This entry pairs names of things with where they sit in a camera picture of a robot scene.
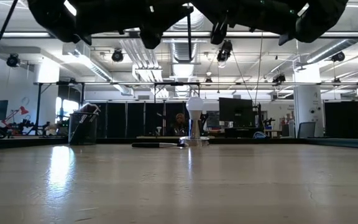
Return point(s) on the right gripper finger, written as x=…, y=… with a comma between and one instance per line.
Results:
x=219, y=31
x=216, y=7

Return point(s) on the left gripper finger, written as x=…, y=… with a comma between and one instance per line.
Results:
x=150, y=35
x=163, y=11

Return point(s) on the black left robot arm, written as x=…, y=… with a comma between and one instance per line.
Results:
x=57, y=18

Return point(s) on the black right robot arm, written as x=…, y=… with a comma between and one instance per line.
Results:
x=319, y=18

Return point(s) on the black ceiling spotlight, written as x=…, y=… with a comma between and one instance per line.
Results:
x=117, y=55
x=225, y=51
x=279, y=78
x=12, y=60
x=338, y=56

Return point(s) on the white bulb on silver base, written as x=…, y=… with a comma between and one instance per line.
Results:
x=194, y=104

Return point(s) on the large black monitor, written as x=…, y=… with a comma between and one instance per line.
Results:
x=236, y=112

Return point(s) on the person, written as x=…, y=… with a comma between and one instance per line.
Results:
x=179, y=119

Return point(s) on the black partition panel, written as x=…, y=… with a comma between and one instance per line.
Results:
x=117, y=119
x=343, y=119

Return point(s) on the white pillar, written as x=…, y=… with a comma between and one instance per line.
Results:
x=308, y=102

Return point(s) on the short black makeup brush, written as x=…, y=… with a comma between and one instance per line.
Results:
x=148, y=145

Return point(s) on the black mesh pen cup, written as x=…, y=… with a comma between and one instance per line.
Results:
x=82, y=133

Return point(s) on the grey chair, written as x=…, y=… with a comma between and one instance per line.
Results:
x=306, y=130

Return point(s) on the red desk lamp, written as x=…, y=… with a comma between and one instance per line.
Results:
x=23, y=110

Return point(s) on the black aluminium table frame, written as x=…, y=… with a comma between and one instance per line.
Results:
x=26, y=142

